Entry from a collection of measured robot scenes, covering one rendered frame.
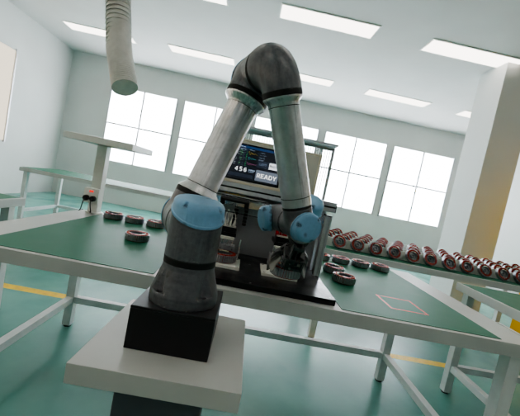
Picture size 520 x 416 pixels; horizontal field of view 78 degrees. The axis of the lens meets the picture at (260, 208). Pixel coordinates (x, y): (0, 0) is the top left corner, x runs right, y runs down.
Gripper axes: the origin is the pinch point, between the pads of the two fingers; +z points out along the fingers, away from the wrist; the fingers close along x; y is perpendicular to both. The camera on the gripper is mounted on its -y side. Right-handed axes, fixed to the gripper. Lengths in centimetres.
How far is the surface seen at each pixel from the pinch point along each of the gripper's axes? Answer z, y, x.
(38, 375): 91, 16, -101
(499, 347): 5, 11, 82
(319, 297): 4.1, 5.5, 14.1
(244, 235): 23.1, -38.2, -16.4
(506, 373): 16, 14, 90
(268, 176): -9.5, -45.9, -11.4
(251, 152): -17, -51, -21
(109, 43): -23, -140, -126
